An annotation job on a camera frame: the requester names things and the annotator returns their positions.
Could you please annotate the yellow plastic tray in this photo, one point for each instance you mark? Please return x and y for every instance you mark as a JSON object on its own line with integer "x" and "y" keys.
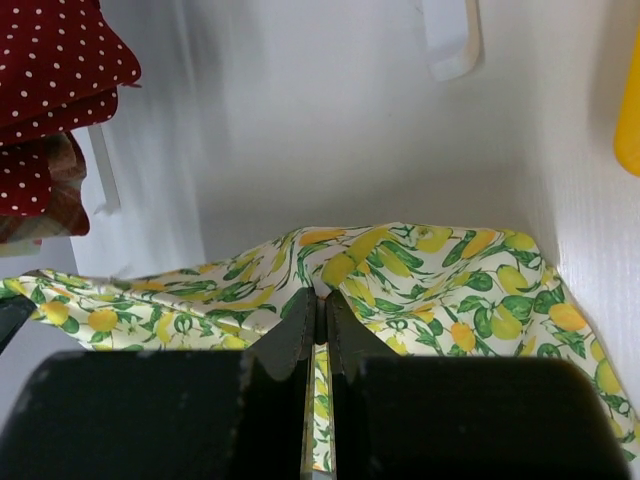
{"x": 626, "y": 138}

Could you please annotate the red polka dot skirt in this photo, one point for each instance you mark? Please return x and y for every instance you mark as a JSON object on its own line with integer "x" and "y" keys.
{"x": 61, "y": 67}

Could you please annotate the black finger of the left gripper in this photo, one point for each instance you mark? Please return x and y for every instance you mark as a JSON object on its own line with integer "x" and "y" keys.
{"x": 14, "y": 312}

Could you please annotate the lemon print cloth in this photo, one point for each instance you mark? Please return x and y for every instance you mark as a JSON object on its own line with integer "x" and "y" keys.
{"x": 421, "y": 290}

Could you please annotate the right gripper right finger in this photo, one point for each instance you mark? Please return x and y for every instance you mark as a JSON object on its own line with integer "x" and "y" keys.
{"x": 366, "y": 385}

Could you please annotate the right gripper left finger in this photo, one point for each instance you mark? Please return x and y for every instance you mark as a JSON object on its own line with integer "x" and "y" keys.
{"x": 282, "y": 384}

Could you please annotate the clothes rack metal white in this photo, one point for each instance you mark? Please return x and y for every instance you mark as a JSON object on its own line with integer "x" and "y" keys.
{"x": 453, "y": 46}

